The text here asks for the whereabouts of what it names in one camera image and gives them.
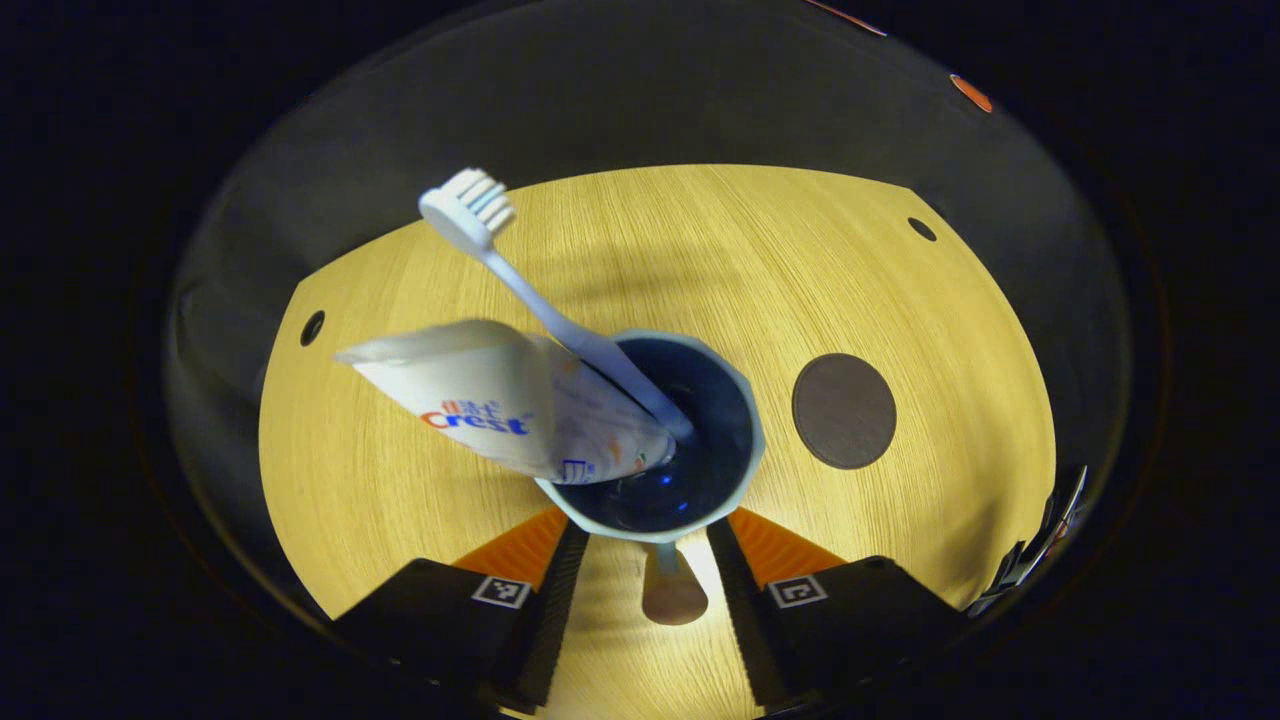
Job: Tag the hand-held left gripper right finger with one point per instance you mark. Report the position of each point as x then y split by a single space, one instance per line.
745 620

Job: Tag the black backdrop cloth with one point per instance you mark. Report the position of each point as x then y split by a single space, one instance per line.
600 90

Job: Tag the dark brown round coaster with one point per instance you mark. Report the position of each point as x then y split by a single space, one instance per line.
844 411

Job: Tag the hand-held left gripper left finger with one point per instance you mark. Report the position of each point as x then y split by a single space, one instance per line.
560 620

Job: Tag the white toothpaste tube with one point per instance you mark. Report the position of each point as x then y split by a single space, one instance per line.
480 390

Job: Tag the white toothbrush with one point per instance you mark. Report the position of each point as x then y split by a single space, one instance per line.
600 350

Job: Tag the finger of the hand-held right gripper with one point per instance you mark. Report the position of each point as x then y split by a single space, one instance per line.
1030 560

